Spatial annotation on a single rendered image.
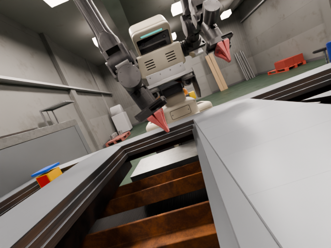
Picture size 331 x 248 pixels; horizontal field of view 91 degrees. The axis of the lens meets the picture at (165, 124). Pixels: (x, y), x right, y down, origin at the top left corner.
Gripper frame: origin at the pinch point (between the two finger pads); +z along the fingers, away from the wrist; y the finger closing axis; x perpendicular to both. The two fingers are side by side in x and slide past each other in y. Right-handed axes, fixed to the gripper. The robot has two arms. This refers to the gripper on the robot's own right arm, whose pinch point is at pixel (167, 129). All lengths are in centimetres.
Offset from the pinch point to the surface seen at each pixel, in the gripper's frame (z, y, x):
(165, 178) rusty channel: 13.8, -10.9, 1.4
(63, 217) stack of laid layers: -1.3, -17.3, -27.2
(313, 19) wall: 69, 583, 728
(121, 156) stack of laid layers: -1.3, -17.5, -0.6
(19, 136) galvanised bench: -33, -57, 12
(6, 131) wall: -146, -300, 215
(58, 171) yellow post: -10.0, -40.0, -1.0
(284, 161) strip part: 4.7, 14.8, -33.3
